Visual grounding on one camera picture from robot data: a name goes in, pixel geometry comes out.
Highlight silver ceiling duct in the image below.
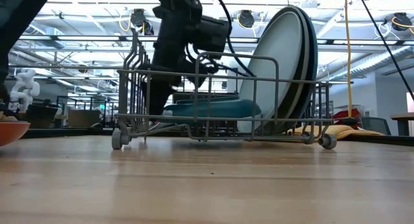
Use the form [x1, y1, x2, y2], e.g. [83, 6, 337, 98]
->
[329, 45, 414, 82]

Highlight long black cable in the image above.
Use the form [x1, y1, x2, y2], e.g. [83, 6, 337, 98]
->
[355, 0, 414, 102]

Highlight grey laptop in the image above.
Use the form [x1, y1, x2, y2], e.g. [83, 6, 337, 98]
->
[67, 109, 101, 129]

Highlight grey office chair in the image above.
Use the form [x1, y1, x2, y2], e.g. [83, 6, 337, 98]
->
[360, 116, 392, 137]

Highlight wooden side desk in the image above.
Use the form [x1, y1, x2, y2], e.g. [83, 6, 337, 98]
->
[390, 112, 414, 137]

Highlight large pale blue plate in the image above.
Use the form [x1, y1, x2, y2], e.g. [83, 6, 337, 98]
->
[237, 8, 307, 134]

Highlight large beige plate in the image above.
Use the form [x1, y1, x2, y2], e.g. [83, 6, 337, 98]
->
[265, 5, 312, 134]

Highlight black ceiling cord reel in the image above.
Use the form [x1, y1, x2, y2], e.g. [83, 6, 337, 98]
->
[129, 8, 155, 36]
[237, 9, 257, 29]
[391, 12, 414, 32]

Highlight red rounded object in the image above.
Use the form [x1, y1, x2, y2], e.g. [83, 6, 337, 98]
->
[332, 108, 362, 121]

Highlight small teal plate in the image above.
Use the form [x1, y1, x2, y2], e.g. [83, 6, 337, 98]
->
[162, 96, 262, 119]

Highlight black laptop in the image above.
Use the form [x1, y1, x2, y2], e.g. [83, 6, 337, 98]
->
[25, 104, 60, 129]

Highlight small orange plate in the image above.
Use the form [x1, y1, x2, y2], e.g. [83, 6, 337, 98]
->
[0, 120, 31, 148]

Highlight yellow cable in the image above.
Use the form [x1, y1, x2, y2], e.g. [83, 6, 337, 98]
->
[343, 0, 354, 118]

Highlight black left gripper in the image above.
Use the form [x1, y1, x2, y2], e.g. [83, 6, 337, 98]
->
[142, 3, 221, 117]

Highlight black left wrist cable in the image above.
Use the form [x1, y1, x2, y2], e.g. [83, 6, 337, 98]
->
[212, 0, 257, 78]

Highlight grey wire dish rack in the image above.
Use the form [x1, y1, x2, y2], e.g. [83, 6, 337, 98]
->
[111, 28, 338, 151]

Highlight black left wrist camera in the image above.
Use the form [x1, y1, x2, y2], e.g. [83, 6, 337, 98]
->
[196, 15, 231, 52]

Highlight yellow cloth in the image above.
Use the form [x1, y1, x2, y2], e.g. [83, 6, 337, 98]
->
[290, 124, 386, 141]

